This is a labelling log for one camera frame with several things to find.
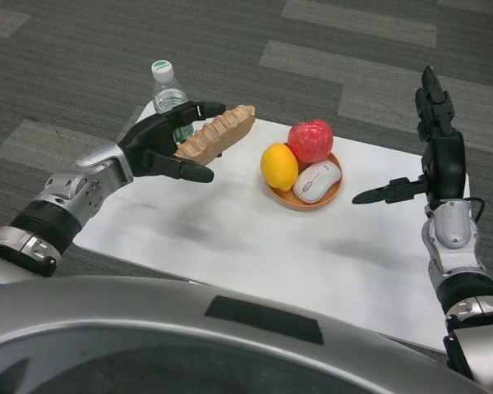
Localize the red apple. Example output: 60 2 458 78
287 118 334 164

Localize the silver robot chest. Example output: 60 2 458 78
0 275 493 394

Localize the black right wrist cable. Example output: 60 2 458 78
463 197 486 225

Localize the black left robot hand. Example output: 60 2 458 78
117 100 228 184

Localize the orange shallow bowl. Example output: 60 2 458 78
266 141 344 211

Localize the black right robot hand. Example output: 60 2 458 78
352 65 466 206

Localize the ridged brown bread loaf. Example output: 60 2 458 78
174 104 257 159

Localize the yellow lemon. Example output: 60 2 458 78
260 143 300 193

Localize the clear plastic water bottle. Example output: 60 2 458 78
150 59 196 145

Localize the white computer mouse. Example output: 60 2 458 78
293 160 343 205

